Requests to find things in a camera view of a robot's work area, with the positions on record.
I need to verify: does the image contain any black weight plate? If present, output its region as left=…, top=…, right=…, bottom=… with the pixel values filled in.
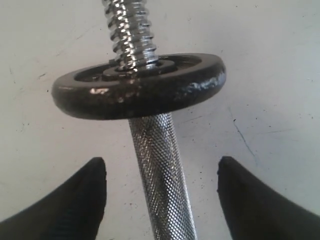
left=51, top=53, right=227, bottom=120

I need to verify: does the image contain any chrome dumbbell bar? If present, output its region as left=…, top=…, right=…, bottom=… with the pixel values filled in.
left=103, top=0, right=197, bottom=240

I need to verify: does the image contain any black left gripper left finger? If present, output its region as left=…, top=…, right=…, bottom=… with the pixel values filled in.
left=0, top=157, right=107, bottom=240

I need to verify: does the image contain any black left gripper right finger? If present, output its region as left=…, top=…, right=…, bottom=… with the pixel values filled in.
left=217, top=156, right=320, bottom=240

